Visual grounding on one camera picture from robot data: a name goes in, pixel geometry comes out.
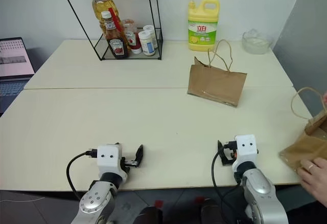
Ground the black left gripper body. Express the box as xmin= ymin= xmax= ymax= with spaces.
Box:
xmin=120 ymin=156 xmax=141 ymax=176

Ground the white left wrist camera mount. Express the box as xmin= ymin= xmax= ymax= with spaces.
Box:
xmin=97 ymin=143 xmax=128 ymax=181

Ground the dark rounded shape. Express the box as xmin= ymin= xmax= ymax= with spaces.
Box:
xmin=133 ymin=204 xmax=165 ymax=224

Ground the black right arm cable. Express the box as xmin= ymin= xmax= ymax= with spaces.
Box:
xmin=211 ymin=140 xmax=246 ymax=224

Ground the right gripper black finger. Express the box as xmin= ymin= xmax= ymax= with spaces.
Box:
xmin=217 ymin=139 xmax=225 ymax=160

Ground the grey partition panel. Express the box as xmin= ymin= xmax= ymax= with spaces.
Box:
xmin=271 ymin=0 xmax=327 ymax=100

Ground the yellow dish detergent jug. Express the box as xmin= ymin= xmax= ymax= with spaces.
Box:
xmin=187 ymin=0 xmax=221 ymax=52

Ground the brown paper bag crumpled rim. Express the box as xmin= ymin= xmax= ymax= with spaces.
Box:
xmin=186 ymin=39 xmax=248 ymax=108

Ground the person's hand with ring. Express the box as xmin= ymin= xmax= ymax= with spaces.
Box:
xmin=296 ymin=157 xmax=327 ymax=209

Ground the thin white floor cable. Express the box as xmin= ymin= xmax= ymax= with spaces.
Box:
xmin=0 ymin=195 xmax=44 ymax=205

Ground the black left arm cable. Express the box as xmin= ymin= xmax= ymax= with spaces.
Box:
xmin=66 ymin=148 xmax=99 ymax=201

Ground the red squeeze ketchup bottle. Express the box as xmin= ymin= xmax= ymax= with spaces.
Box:
xmin=122 ymin=18 xmax=143 ymax=55

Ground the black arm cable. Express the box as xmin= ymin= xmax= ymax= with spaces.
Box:
xmin=211 ymin=140 xmax=246 ymax=224
xmin=66 ymin=148 xmax=99 ymax=201

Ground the cooking oil bottle red cap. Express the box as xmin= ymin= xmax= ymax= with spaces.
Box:
xmin=91 ymin=0 xmax=123 ymax=39

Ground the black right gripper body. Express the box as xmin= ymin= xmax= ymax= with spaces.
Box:
xmin=220 ymin=146 xmax=237 ymax=166

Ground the white jar blue label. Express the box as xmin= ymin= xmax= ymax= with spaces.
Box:
xmin=143 ymin=24 xmax=159 ymax=49
xmin=137 ymin=30 xmax=156 ymax=57

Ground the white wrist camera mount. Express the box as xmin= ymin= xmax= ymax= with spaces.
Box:
xmin=231 ymin=134 xmax=259 ymax=173
xmin=97 ymin=143 xmax=128 ymax=181

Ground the dark Heinz sauce bottle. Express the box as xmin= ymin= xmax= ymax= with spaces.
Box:
xmin=100 ymin=11 xmax=131 ymax=60

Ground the brown paper bag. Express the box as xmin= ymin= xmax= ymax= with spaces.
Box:
xmin=278 ymin=87 xmax=327 ymax=182

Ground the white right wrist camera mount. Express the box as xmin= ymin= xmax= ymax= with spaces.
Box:
xmin=231 ymin=134 xmax=259 ymax=173

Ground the black wire shelf rack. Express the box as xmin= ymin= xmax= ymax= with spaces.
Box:
xmin=56 ymin=0 xmax=165 ymax=62

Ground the clear glass bowl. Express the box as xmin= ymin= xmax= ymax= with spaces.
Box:
xmin=242 ymin=28 xmax=273 ymax=55

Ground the open laptop computer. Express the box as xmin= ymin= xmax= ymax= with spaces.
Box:
xmin=0 ymin=37 xmax=36 ymax=115

